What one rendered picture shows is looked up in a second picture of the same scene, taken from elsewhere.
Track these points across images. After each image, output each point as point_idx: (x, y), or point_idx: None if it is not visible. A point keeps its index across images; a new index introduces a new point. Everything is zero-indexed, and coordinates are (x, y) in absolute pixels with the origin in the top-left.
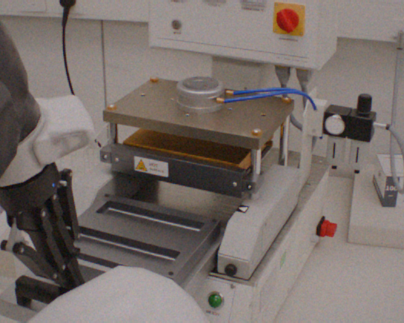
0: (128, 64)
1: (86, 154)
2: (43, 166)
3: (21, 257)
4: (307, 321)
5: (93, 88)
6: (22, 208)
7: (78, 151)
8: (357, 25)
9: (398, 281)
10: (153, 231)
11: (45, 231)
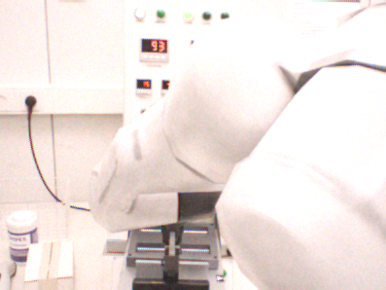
0: (72, 142)
1: (45, 207)
2: None
3: (171, 258)
4: (249, 280)
5: (45, 161)
6: (182, 224)
7: (61, 202)
8: None
9: None
10: (183, 236)
11: (181, 238)
